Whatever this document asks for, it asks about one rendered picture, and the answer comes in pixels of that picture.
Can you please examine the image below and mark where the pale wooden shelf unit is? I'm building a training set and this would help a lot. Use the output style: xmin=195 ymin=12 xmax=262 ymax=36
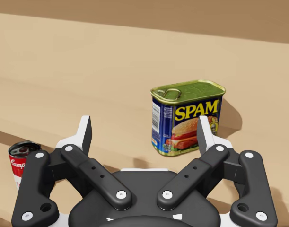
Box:
xmin=0 ymin=0 xmax=289 ymax=227

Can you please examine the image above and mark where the red and white can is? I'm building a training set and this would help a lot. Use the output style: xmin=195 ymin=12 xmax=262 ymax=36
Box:
xmin=8 ymin=140 xmax=42 ymax=193

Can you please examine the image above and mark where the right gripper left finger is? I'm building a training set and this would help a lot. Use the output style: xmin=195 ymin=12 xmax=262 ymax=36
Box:
xmin=11 ymin=115 xmax=133 ymax=224

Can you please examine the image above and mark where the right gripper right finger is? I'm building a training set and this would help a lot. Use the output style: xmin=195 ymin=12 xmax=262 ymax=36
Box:
xmin=156 ymin=115 xmax=278 ymax=227

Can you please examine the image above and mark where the green and blue rectangular can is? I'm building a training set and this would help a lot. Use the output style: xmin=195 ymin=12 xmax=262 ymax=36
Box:
xmin=150 ymin=79 xmax=227 ymax=157

